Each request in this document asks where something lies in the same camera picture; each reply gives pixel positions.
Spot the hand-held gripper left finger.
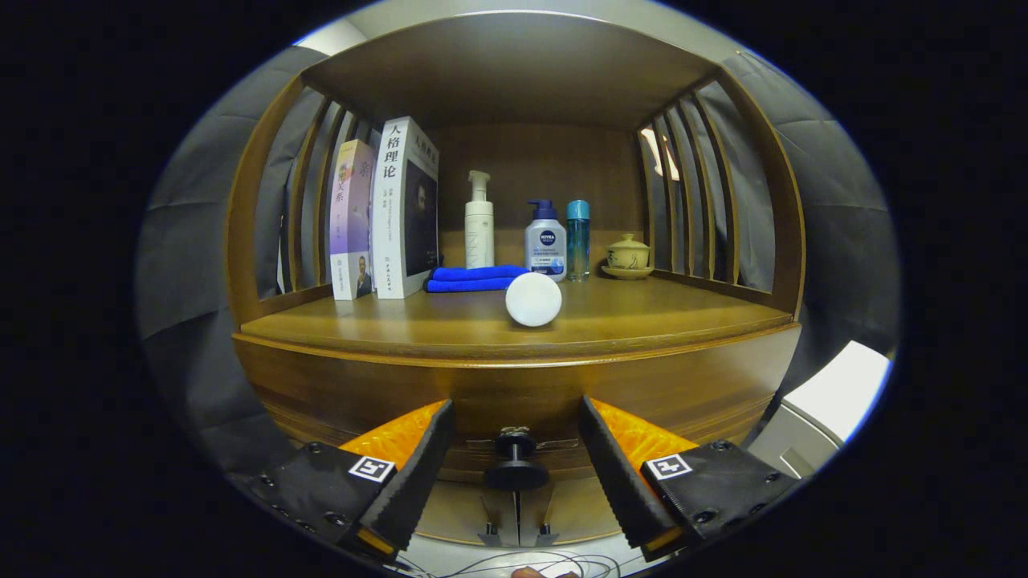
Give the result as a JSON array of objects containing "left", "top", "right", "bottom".
[{"left": 245, "top": 398, "right": 456, "bottom": 563}]

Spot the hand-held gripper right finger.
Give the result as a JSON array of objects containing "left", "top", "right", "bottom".
[{"left": 578, "top": 394, "right": 804, "bottom": 563}]

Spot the black drawer knob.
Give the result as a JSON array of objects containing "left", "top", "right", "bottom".
[{"left": 483, "top": 426, "right": 551, "bottom": 492}]

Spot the wooden drawer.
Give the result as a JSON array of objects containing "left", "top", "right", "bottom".
[{"left": 231, "top": 323, "right": 804, "bottom": 486}]

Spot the white green cleanser tube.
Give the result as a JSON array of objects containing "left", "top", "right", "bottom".
[{"left": 504, "top": 271, "right": 563, "bottom": 328}]

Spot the wooden countertop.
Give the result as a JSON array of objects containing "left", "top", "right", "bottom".
[{"left": 239, "top": 269, "right": 796, "bottom": 362}]

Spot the wooden cabinet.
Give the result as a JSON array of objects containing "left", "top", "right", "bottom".
[{"left": 225, "top": 10, "right": 806, "bottom": 551}]

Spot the blue folded cloth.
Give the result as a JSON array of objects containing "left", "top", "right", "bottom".
[{"left": 425, "top": 265, "right": 531, "bottom": 294}]

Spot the yellow lidded teacup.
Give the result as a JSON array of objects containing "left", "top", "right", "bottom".
[{"left": 606, "top": 233, "right": 651, "bottom": 270}]

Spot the white storage unit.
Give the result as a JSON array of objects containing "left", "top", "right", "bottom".
[{"left": 743, "top": 340, "right": 892, "bottom": 482}]

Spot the teal glass bottle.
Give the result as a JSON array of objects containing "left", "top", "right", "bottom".
[{"left": 565, "top": 199, "right": 591, "bottom": 283}]

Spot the white bottle blue pump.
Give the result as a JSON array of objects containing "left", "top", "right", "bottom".
[{"left": 524, "top": 199, "right": 568, "bottom": 282}]

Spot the purple book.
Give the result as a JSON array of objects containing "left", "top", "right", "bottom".
[{"left": 328, "top": 139, "right": 378, "bottom": 302}]

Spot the white book with portrait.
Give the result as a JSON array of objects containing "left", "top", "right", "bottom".
[{"left": 370, "top": 116, "right": 440, "bottom": 300}]

